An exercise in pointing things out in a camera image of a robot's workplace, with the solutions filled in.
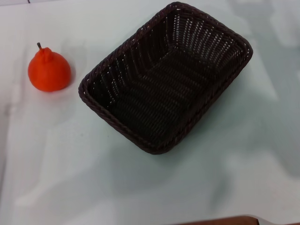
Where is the orange toy fruit with stem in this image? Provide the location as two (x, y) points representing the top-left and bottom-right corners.
(27, 42), (72, 91)

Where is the dark brown woven basket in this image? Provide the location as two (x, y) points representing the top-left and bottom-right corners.
(78, 1), (254, 156)

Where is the brown panel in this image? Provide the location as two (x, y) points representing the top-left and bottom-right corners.
(177, 215), (260, 225)

